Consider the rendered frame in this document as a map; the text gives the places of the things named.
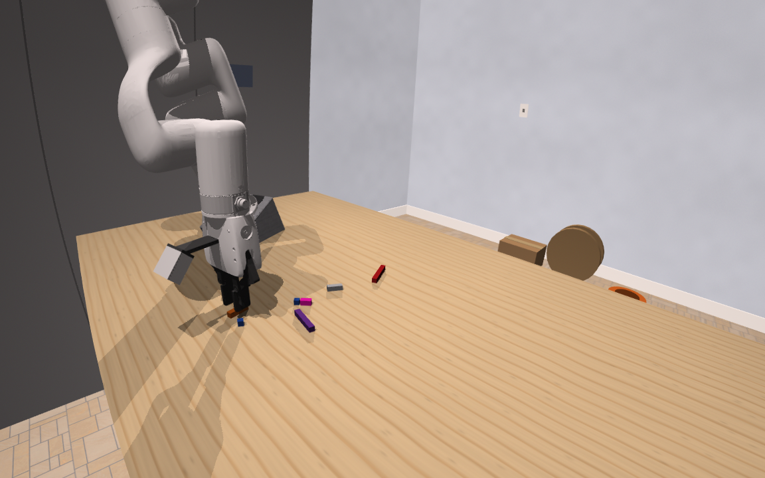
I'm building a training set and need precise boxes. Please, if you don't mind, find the red rod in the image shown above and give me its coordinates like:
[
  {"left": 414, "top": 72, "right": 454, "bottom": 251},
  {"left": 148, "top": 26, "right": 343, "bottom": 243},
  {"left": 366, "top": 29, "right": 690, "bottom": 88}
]
[{"left": 372, "top": 265, "right": 385, "bottom": 283}]

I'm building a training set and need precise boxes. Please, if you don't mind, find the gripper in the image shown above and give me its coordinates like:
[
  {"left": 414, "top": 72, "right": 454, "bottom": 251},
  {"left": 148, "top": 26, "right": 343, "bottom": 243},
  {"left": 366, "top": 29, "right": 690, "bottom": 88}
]
[{"left": 201, "top": 207, "right": 262, "bottom": 312}]

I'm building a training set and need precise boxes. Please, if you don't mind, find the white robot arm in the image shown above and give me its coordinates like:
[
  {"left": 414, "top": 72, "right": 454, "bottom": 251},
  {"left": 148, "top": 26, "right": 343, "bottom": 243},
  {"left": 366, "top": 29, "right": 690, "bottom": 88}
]
[{"left": 103, "top": 0, "right": 258, "bottom": 285}]

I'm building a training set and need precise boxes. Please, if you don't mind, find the orange rectangular bar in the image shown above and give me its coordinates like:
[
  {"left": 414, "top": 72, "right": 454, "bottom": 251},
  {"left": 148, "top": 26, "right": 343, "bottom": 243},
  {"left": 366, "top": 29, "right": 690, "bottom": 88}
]
[{"left": 227, "top": 307, "right": 248, "bottom": 319}]

